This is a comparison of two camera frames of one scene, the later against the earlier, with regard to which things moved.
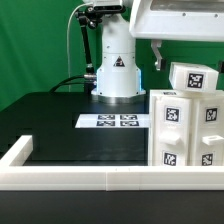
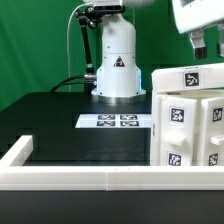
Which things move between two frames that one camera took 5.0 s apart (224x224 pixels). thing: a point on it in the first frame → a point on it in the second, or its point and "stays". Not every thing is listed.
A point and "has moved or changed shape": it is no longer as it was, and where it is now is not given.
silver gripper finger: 221,69 → 220,40
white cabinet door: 173,131 has moved or changed shape
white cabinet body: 186,128 has moved or changed shape
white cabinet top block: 193,77 has moved or changed shape
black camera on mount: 97,9 stays
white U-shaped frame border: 17,177 stays
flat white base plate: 113,121 stays
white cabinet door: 206,140 has moved or changed shape
